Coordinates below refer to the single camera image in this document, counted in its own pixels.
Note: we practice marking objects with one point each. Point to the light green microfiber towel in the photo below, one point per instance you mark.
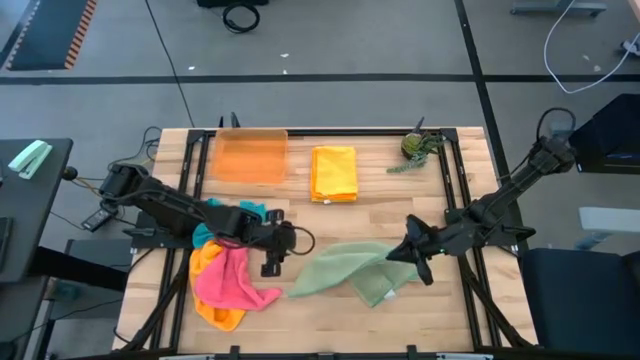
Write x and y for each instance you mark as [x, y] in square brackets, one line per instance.
[345, 265]

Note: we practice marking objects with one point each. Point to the yellow microfiber towel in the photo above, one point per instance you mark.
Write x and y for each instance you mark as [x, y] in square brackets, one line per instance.
[335, 170]

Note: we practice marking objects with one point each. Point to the teal blue microfiber towel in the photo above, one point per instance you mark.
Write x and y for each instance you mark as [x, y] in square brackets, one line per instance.
[252, 207]

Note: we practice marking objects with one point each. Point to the pink microfiber towel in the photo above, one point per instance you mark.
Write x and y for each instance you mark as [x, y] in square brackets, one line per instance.
[230, 285]

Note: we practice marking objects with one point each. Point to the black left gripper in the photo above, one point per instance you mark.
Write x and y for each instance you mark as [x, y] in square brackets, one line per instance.
[265, 235]

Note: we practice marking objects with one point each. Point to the dark blue chair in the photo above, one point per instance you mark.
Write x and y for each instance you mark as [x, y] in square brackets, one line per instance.
[580, 300]

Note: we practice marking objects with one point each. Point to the grey furniture base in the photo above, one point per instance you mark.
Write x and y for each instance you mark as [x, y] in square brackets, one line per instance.
[550, 9]

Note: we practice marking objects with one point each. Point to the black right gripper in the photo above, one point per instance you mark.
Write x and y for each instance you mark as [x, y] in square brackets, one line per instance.
[435, 242]

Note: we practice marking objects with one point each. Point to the black storage box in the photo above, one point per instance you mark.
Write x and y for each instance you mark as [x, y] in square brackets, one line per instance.
[610, 135]

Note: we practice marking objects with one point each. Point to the black metal rig frame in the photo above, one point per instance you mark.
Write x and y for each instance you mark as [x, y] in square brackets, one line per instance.
[345, 132]

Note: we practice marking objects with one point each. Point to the black mat with orange edge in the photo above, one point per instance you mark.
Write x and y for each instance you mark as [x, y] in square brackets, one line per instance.
[47, 35]

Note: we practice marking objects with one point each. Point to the black equipment base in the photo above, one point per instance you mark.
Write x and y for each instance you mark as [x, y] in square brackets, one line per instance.
[232, 3]

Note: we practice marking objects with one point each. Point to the orange microfiber towel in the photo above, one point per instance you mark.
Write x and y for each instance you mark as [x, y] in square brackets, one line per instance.
[330, 199]
[202, 260]

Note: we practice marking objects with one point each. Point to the white shelf board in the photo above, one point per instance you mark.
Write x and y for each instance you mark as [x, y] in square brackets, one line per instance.
[610, 220]

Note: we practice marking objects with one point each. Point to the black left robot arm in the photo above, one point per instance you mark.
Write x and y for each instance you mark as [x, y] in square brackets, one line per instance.
[170, 205]

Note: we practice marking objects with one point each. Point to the small potted succulent plant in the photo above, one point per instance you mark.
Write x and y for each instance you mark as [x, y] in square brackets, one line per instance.
[414, 146]

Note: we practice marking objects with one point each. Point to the black frame clamp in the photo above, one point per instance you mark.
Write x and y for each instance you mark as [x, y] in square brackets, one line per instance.
[412, 350]
[235, 350]

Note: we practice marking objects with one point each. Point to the black round knob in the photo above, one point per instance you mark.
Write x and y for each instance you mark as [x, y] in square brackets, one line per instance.
[70, 173]

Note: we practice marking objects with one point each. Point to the black flat device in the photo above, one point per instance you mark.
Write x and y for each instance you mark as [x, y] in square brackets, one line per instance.
[5, 245]

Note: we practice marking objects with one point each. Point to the black desk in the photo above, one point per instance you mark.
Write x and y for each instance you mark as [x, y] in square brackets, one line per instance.
[35, 210]

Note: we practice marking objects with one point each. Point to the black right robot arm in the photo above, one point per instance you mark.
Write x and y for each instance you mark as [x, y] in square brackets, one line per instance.
[510, 185]

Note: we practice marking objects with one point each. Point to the black power adapter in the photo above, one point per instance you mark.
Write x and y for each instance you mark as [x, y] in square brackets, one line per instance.
[95, 220]

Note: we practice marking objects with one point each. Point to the orange translucent plastic tray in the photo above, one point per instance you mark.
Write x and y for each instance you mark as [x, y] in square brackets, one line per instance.
[250, 157]

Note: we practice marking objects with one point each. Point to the mint green stapler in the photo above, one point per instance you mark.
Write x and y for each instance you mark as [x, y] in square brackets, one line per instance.
[30, 159]

